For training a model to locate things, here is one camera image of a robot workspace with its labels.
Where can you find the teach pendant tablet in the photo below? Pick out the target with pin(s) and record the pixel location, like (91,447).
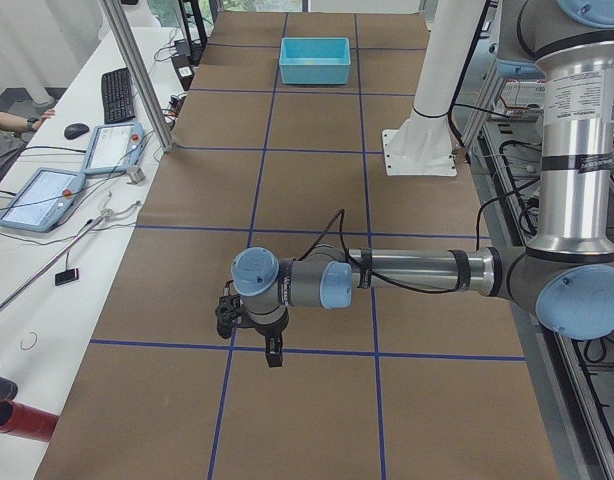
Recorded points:
(43,201)
(113,148)

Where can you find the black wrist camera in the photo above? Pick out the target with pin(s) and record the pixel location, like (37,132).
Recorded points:
(230,315)

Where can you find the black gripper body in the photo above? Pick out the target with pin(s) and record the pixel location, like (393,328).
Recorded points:
(270,330)

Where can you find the light blue plastic bin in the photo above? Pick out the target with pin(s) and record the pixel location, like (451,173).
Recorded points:
(315,60)

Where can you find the red cylinder tube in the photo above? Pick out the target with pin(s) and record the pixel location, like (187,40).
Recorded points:
(25,421)

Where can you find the aluminium camera mast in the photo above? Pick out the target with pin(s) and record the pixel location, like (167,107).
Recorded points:
(131,55)

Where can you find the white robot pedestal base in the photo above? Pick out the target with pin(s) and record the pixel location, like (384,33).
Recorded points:
(422,146)

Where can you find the person forearm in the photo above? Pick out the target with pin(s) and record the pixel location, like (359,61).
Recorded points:
(18,124)

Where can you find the black keyboard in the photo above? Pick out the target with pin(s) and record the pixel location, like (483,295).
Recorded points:
(117,97)

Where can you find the thin metal rod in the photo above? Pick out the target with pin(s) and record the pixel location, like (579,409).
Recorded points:
(90,225)

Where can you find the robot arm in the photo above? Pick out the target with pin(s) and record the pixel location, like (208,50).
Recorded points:
(564,276)

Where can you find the near teach pendant tablet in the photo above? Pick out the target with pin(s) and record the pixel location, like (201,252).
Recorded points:
(43,201)

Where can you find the small black sensor box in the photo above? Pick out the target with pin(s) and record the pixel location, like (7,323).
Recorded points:
(66,276)

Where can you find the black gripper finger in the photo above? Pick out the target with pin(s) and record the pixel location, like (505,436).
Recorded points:
(274,350)

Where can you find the black computer mouse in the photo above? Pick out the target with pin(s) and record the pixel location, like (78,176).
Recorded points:
(75,130)

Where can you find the far teach pendant tablet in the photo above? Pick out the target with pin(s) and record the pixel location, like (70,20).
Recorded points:
(113,148)

